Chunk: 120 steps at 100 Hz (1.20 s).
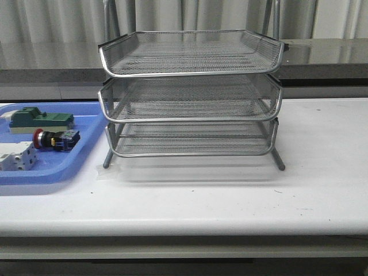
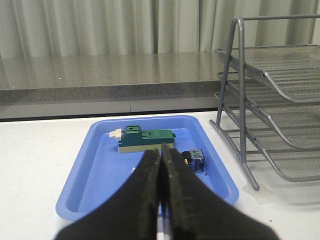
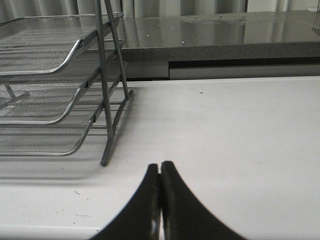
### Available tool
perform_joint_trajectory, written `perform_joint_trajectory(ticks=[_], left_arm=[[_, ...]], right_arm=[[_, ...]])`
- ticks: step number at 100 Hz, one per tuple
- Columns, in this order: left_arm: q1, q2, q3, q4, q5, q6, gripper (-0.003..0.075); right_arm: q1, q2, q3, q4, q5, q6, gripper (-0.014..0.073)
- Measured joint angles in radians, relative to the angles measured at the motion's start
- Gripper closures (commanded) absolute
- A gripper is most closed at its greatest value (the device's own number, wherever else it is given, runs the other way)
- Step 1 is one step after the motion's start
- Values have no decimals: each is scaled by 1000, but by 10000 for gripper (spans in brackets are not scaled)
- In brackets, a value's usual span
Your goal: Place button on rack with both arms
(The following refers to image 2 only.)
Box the grey stone counter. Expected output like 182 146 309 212
0 52 223 120

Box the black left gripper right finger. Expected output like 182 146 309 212
160 144 279 240

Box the green and beige switch module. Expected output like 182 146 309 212
109 125 176 153

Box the blue plastic tray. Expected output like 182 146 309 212
55 115 239 221

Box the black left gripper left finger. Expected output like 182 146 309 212
55 150 161 240

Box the red emergency stop button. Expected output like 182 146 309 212
181 148 205 172

